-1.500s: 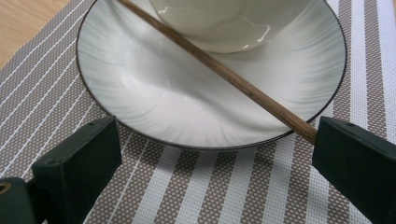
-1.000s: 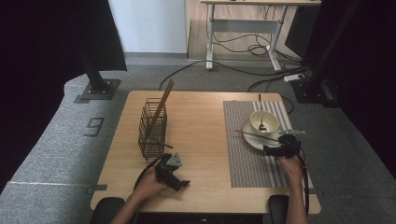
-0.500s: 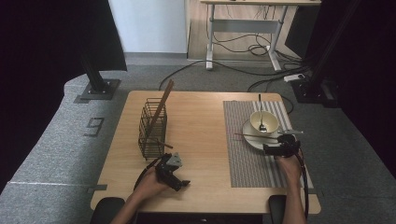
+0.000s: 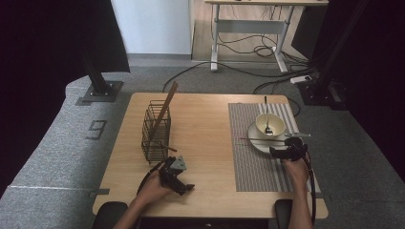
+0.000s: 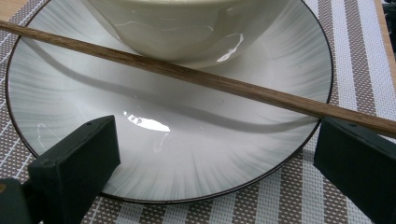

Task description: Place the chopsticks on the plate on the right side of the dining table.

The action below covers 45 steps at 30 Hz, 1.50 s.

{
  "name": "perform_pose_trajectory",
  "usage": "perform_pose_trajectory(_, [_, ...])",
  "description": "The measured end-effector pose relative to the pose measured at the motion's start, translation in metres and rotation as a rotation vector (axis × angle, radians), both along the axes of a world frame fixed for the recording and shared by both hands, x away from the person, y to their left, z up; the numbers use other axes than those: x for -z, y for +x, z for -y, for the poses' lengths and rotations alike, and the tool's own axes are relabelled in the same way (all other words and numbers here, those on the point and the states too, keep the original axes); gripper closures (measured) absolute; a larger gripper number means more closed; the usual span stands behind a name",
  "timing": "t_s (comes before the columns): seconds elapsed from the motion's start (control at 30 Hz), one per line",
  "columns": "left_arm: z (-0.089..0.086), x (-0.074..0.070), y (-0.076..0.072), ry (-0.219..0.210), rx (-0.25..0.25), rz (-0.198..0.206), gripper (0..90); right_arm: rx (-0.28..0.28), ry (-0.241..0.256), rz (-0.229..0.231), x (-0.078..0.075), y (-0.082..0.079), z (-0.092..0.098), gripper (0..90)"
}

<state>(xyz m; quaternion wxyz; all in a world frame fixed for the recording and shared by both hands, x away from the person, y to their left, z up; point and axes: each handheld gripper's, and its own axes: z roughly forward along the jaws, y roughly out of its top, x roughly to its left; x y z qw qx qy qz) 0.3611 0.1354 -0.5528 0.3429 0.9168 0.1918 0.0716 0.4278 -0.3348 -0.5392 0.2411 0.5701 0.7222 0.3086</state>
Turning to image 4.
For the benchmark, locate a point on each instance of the black monitor stand base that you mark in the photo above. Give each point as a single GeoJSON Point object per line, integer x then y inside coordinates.
{"type": "Point", "coordinates": [100, 89]}

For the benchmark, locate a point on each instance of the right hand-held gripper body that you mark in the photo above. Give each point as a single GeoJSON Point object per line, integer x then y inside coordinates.
{"type": "Point", "coordinates": [296, 149]}

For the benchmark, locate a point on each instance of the cream ceramic bowl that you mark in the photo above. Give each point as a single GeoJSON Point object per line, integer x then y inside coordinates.
{"type": "Point", "coordinates": [277, 125]}

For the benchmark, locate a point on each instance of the white-legged wooden desk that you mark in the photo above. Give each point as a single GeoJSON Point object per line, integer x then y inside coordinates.
{"type": "Point", "coordinates": [251, 27]}

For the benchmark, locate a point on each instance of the tall brown wooden chopsticks pair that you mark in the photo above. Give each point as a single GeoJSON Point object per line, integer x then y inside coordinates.
{"type": "Point", "coordinates": [164, 109]}

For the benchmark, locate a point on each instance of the dark metal spoon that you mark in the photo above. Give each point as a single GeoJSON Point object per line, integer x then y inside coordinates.
{"type": "Point", "coordinates": [267, 120]}

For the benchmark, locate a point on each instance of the black chair armrest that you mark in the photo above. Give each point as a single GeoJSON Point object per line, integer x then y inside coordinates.
{"type": "Point", "coordinates": [108, 216]}
{"type": "Point", "coordinates": [283, 214]}

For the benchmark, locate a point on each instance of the white round plate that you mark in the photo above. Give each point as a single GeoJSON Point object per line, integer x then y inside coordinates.
{"type": "Point", "coordinates": [258, 146]}

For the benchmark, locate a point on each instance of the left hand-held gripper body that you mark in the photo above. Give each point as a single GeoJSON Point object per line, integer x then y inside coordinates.
{"type": "Point", "coordinates": [173, 173]}

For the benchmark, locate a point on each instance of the grey striped woven placemat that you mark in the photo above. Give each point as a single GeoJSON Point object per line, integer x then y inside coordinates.
{"type": "Point", "coordinates": [248, 168]}

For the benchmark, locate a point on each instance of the black metal stand with base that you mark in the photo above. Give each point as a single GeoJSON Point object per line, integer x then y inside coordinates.
{"type": "Point", "coordinates": [321, 92]}

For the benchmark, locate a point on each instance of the person's right hand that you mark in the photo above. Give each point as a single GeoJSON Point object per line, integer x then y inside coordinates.
{"type": "Point", "coordinates": [297, 175]}

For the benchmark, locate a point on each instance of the white power strip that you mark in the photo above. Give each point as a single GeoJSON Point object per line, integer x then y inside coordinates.
{"type": "Point", "coordinates": [301, 79]}

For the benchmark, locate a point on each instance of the black curtain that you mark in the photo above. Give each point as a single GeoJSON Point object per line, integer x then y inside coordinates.
{"type": "Point", "coordinates": [47, 63]}
{"type": "Point", "coordinates": [375, 79]}

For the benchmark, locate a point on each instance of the thin brown wooden chopstick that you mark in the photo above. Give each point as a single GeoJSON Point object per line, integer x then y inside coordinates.
{"type": "Point", "coordinates": [170, 148]}
{"type": "Point", "coordinates": [261, 139]}

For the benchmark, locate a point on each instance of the person's left hand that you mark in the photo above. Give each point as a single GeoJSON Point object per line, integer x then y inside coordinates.
{"type": "Point", "coordinates": [153, 191]}

